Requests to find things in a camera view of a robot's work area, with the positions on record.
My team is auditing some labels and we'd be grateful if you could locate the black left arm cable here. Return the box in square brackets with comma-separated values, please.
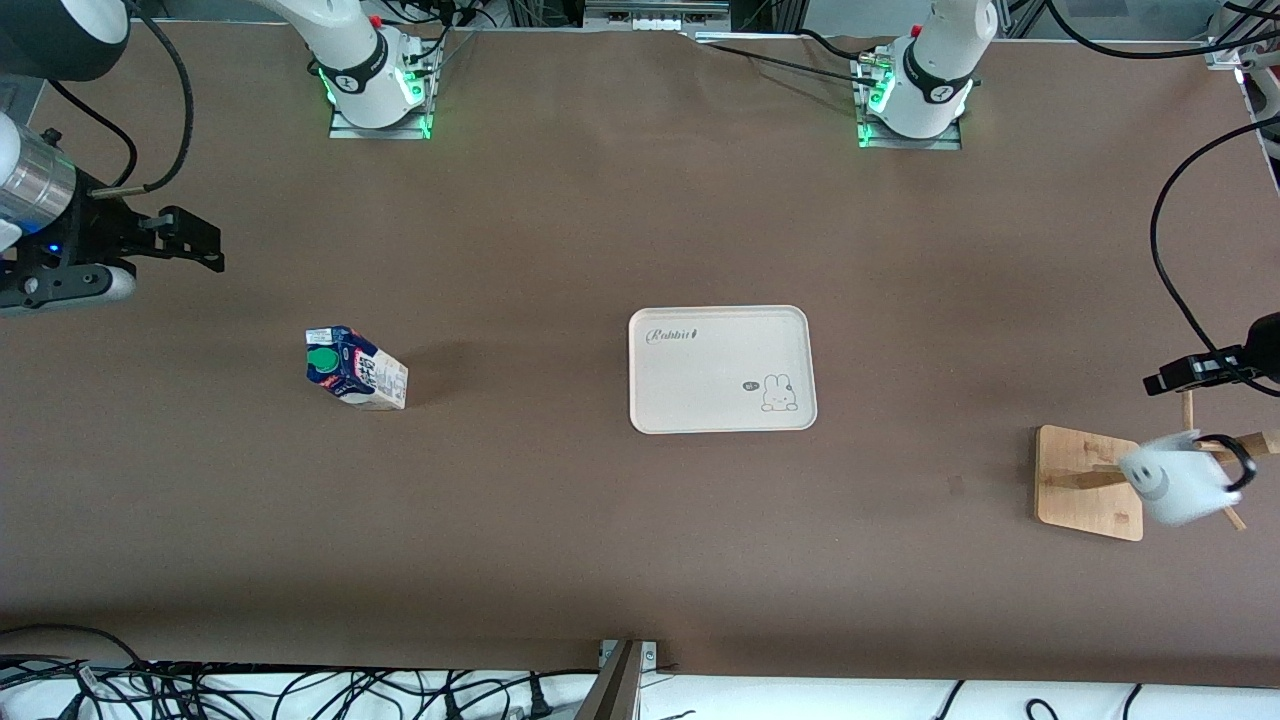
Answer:
[1150, 115, 1280, 379]

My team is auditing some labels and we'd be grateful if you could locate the beige rabbit tray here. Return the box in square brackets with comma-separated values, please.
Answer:
[628, 305, 818, 435]

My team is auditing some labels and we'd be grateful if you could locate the grey power strip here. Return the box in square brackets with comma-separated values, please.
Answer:
[583, 0, 731, 33]

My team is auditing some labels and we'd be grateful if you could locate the white smiley cup black handle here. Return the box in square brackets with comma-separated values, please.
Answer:
[1117, 430, 1259, 529]

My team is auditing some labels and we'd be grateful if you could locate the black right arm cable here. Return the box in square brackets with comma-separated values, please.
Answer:
[48, 78, 138, 189]
[85, 0, 195, 198]

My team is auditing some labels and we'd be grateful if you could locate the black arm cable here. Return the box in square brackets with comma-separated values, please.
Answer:
[48, 78, 138, 189]
[1150, 115, 1280, 379]
[85, 0, 195, 198]

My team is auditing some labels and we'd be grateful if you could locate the wooden cup rack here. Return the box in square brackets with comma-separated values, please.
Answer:
[1035, 385, 1280, 543]

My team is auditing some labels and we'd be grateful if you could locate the blue white milk carton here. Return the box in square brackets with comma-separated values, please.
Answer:
[305, 325, 409, 412]

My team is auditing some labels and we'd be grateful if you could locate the black cable on table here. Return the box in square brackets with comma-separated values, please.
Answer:
[690, 38, 886, 89]
[795, 28, 883, 61]

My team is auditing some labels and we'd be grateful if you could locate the grey metal post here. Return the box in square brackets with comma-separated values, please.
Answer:
[575, 640, 646, 720]

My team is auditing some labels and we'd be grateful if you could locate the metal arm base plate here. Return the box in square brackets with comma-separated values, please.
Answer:
[328, 40, 434, 141]
[855, 50, 964, 151]

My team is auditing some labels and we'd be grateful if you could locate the silver metal bracket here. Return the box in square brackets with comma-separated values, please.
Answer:
[598, 640, 661, 673]

